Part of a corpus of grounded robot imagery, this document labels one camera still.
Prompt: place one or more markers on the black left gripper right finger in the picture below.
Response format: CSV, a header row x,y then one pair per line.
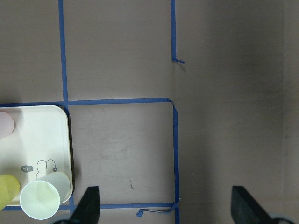
x,y
245,209

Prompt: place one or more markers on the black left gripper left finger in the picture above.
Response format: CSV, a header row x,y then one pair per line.
x,y
88,209

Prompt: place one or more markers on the cream white cup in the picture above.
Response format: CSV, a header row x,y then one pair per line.
x,y
40,199

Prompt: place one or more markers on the yellow cup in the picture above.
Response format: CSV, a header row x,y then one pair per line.
x,y
9,189

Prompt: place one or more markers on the pink cup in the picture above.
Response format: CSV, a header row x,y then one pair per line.
x,y
6,124

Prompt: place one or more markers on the cream plastic tray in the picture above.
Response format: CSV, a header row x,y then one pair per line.
x,y
38,145

